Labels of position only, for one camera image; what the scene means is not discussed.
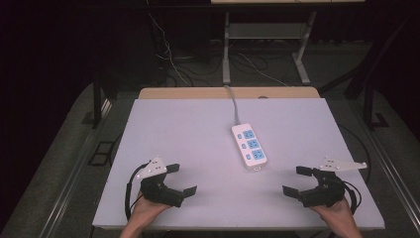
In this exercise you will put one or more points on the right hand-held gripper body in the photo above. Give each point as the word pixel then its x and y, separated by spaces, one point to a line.
pixel 327 193

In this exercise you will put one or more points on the grey metal frame stand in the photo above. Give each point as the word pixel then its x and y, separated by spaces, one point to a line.
pixel 226 59

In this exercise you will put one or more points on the person's right hand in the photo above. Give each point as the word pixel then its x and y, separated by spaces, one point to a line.
pixel 336 213

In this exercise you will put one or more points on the aluminium floor rail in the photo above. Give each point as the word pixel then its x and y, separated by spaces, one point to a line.
pixel 393 172
pixel 76 178

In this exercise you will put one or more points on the white board mat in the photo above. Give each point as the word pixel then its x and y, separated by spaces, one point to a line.
pixel 204 139

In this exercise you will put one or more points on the black floor bracket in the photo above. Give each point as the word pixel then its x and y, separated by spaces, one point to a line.
pixel 100 153

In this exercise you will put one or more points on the white power strip blue sockets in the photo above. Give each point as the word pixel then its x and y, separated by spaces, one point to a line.
pixel 249 147

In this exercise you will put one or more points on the black metal stand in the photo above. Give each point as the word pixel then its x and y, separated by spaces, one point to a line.
pixel 369 105
pixel 96 99

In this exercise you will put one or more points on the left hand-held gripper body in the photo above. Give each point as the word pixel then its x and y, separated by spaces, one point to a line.
pixel 158 191

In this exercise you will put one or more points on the person's left hand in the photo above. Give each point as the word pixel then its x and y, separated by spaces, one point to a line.
pixel 145 210

